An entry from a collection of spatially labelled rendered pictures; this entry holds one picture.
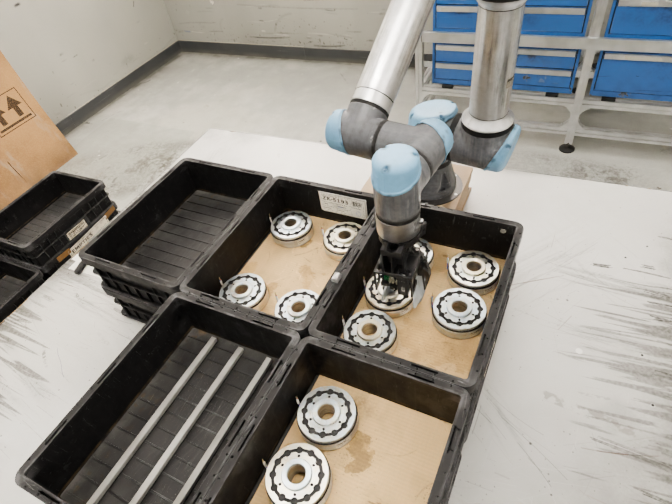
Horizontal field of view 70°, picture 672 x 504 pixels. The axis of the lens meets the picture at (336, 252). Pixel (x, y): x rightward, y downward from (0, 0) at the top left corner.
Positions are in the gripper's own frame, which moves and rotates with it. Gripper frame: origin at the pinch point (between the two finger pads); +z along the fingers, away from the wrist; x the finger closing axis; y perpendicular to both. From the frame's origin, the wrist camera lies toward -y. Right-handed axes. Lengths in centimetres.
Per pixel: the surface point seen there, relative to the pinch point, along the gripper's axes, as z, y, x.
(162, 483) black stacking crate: 2, 48, -28
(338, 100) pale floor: 84, -223, -113
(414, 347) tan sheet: 2.0, 10.5, 4.6
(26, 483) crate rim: -8, 56, -43
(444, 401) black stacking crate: -4.3, 22.9, 12.9
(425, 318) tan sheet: 2.0, 3.3, 4.9
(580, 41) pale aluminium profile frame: 25, -185, 30
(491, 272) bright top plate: -0.9, -9.5, 15.4
